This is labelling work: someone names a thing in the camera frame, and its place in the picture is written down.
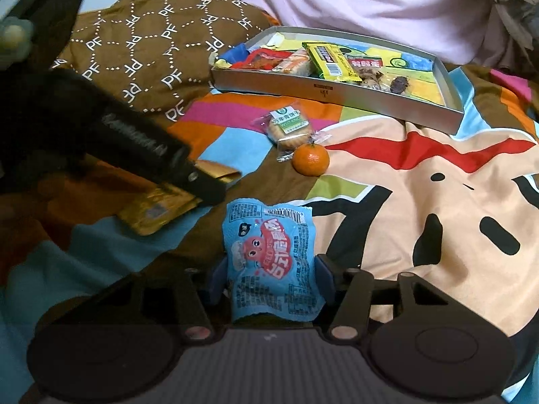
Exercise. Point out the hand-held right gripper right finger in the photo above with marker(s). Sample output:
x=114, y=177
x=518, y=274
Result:
x=325, y=277

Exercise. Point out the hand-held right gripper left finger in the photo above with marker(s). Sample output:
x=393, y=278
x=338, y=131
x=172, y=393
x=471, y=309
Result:
x=215, y=280

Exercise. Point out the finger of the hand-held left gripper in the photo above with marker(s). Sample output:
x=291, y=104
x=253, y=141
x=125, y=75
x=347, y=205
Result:
x=202, y=185

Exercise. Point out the gold foil packet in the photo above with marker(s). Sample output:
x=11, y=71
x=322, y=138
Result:
x=156, y=212

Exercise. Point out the light blue snack packet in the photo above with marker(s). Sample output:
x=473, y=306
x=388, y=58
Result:
x=269, y=252

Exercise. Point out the grey shallow box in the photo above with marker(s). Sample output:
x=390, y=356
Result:
x=294, y=88

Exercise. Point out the orange rice cracker packet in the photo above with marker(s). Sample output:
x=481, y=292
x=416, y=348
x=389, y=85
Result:
x=294, y=64

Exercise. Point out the yellow green snack packet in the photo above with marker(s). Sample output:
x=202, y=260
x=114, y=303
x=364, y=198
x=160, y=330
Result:
x=330, y=61

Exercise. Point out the red label snack packet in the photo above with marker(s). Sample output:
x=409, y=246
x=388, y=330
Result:
x=366, y=69

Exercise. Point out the green label cookie packet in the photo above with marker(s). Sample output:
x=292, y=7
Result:
x=290, y=128

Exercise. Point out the colourful printed bedsheet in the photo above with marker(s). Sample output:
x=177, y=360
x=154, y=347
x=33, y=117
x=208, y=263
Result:
x=400, y=202

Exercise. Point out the tangerine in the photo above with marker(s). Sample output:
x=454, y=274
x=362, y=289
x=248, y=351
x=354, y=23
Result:
x=310, y=159

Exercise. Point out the brown patterned pillow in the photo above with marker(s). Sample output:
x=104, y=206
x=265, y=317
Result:
x=160, y=38

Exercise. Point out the dark blue stick packet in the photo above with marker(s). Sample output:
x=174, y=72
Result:
x=236, y=54

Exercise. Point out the dark brown unwrapped snack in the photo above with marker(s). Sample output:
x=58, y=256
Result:
x=398, y=85

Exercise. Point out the dark printed cloth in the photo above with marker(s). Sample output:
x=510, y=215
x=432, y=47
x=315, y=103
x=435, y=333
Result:
x=513, y=8

